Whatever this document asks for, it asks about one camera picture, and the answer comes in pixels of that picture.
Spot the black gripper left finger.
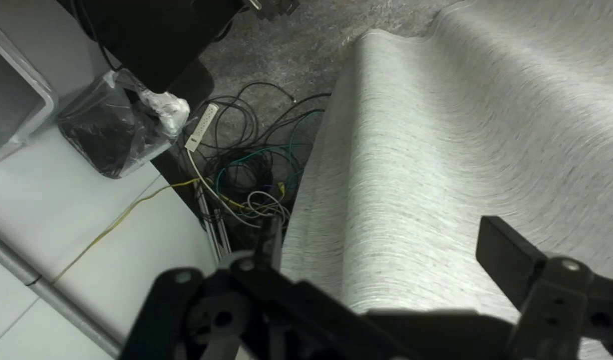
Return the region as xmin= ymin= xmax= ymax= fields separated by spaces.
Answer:
xmin=119 ymin=249 xmax=402 ymax=360

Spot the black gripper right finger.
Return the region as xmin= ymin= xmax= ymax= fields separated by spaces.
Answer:
xmin=474 ymin=214 xmax=613 ymax=360

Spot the grey-white fabric curtain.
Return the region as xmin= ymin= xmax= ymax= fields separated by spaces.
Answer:
xmin=279 ymin=0 xmax=613 ymax=360

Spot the white work table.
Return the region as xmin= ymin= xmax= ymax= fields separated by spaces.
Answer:
xmin=0 ymin=0 xmax=239 ymax=360

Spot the white power strip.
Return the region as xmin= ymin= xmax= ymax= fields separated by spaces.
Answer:
xmin=185 ymin=101 xmax=223 ymax=151

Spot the white crumpled bag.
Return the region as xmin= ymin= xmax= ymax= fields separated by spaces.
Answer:
xmin=141 ymin=88 xmax=193 ymax=137

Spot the black plastic-wrapped box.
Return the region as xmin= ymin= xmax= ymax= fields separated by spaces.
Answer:
xmin=57 ymin=67 xmax=193 ymax=179

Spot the black bulky object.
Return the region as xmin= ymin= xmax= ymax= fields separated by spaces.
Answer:
xmin=57 ymin=0 xmax=249 ymax=92

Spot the white plastic storage bin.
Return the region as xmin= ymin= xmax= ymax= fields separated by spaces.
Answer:
xmin=0 ymin=18 xmax=59 ymax=165

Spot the tangled floor cable bundle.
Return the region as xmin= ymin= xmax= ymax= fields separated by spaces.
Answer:
xmin=185 ymin=78 xmax=334 ymax=231

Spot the thin yellow cable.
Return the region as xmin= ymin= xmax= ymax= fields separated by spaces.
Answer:
xmin=25 ymin=175 xmax=203 ymax=288

